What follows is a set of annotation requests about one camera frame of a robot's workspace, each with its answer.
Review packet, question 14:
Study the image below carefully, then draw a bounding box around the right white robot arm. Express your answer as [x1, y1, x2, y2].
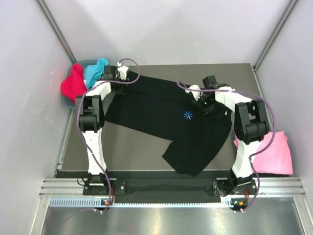
[185, 75, 269, 196]

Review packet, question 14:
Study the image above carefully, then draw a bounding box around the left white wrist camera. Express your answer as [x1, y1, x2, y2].
[117, 62, 129, 81]

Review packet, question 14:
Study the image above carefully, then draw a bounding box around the red t shirt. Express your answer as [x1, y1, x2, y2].
[61, 63, 87, 104]

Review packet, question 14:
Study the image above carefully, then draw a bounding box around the black t shirt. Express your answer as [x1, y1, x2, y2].
[105, 71, 232, 176]

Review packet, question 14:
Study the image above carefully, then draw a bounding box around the blue laundry basket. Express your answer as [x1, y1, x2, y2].
[61, 59, 97, 109]

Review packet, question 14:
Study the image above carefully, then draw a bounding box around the slotted grey cable duct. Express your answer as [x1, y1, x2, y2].
[49, 197, 244, 208]

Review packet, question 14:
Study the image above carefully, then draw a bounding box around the right aluminium frame post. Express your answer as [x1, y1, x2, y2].
[253, 0, 299, 71]

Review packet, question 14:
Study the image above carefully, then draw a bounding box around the teal t shirt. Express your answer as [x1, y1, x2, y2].
[83, 58, 109, 90]

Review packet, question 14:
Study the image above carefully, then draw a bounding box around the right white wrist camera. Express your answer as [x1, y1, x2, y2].
[185, 85, 201, 96]

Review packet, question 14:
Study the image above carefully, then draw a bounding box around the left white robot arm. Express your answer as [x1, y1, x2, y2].
[76, 63, 129, 195]

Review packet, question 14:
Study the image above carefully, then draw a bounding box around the aluminium front rail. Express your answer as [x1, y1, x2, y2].
[39, 177, 306, 197]

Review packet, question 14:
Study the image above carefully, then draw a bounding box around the left aluminium frame post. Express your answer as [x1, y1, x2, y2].
[35, 0, 77, 64]

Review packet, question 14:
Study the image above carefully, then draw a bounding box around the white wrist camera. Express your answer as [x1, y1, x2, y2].
[185, 85, 201, 96]
[117, 62, 129, 81]

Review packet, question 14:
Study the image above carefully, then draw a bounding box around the aluminium frame post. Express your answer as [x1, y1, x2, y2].
[35, 0, 77, 64]
[253, 0, 299, 71]

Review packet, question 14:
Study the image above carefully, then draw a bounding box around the folded pink t shirt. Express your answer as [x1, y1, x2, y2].
[233, 130, 293, 176]

